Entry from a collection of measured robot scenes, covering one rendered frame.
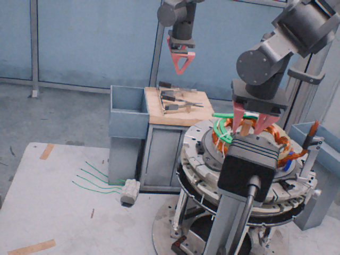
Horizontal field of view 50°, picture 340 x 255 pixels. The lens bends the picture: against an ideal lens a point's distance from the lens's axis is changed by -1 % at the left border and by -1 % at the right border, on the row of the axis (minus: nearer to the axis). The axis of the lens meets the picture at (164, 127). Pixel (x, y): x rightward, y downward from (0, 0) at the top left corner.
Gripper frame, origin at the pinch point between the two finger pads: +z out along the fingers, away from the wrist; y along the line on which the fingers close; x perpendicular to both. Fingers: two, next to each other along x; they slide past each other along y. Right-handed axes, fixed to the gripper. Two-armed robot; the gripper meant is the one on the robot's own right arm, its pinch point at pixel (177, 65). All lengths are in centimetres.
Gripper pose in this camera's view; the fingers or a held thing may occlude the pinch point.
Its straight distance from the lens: 111.7
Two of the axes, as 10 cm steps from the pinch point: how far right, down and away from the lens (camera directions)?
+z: -1.1, 8.2, 5.6
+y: 1.1, 5.7, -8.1
